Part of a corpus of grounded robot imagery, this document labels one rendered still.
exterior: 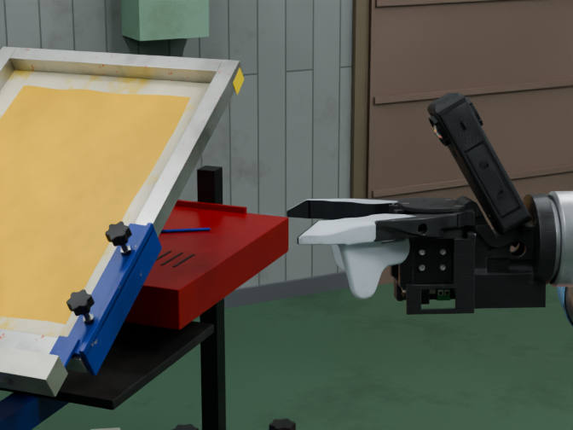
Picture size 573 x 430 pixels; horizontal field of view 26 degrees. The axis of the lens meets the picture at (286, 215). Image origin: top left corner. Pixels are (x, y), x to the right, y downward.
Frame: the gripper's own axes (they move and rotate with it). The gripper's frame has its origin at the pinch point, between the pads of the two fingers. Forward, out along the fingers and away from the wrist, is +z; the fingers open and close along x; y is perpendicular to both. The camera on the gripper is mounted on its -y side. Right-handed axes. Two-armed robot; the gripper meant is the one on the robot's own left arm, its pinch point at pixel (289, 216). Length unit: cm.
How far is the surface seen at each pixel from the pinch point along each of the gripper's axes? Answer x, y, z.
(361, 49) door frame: 480, -13, -59
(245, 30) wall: 458, -22, -5
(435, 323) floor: 443, 108, -88
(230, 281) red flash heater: 182, 39, 4
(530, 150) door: 526, 38, -150
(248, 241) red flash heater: 192, 31, 0
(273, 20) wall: 463, -26, -18
